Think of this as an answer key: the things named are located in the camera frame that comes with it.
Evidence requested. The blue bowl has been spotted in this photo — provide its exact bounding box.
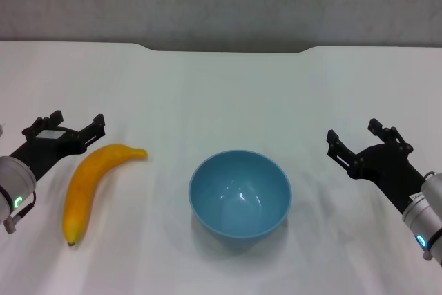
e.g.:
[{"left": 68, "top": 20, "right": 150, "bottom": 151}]
[{"left": 188, "top": 149, "right": 293, "bottom": 240}]

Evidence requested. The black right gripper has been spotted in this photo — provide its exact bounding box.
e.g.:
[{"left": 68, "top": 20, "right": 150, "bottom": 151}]
[{"left": 326, "top": 118, "right": 429, "bottom": 213}]

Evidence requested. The yellow banana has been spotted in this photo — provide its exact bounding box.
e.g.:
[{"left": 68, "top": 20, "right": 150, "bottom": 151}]
[{"left": 61, "top": 143, "right": 148, "bottom": 247}]

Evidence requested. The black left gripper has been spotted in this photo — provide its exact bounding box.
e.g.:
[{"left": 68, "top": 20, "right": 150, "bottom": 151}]
[{"left": 9, "top": 110, "right": 106, "bottom": 185}]

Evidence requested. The left arm cable with plug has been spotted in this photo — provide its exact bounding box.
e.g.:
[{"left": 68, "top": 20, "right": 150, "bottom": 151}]
[{"left": 3, "top": 191, "right": 37, "bottom": 234}]

